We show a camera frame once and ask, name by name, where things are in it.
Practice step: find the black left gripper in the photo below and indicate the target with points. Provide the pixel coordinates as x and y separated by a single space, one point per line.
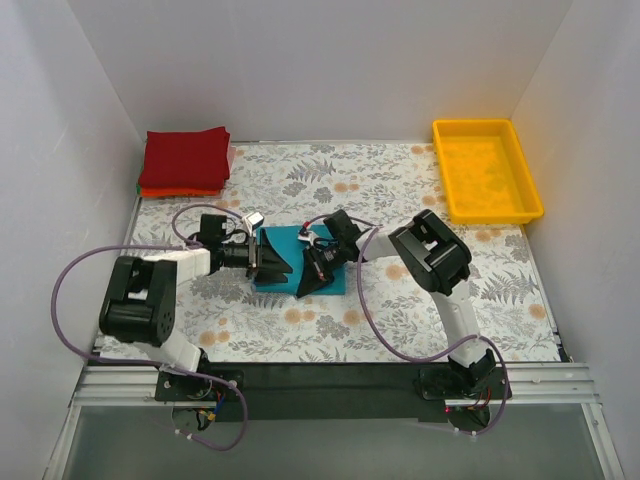
253 256

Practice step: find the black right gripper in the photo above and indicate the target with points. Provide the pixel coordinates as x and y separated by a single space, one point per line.
316 261

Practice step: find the teal t-shirt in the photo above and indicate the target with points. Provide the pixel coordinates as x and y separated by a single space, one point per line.
284 240

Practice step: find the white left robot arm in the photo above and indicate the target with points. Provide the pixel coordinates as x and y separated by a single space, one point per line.
139 306

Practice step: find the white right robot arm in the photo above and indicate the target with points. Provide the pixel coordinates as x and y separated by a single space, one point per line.
437 260

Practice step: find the folded pink t-shirt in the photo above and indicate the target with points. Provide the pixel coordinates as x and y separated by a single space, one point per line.
232 154

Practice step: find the folded red t-shirt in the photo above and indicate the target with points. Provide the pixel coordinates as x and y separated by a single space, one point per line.
186 160

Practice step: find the folded orange t-shirt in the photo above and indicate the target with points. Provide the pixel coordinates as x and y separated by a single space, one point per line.
176 192

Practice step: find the yellow plastic tray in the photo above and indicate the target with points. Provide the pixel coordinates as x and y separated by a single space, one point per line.
484 172

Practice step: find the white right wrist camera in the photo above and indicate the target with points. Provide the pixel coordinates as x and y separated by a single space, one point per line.
306 235

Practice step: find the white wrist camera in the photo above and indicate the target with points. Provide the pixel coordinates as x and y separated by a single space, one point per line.
306 235
253 221

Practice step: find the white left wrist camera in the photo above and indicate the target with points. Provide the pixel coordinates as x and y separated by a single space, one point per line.
253 221

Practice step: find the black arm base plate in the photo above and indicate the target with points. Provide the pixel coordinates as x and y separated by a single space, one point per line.
335 391

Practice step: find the aluminium frame rail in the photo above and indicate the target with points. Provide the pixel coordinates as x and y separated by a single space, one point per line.
531 383

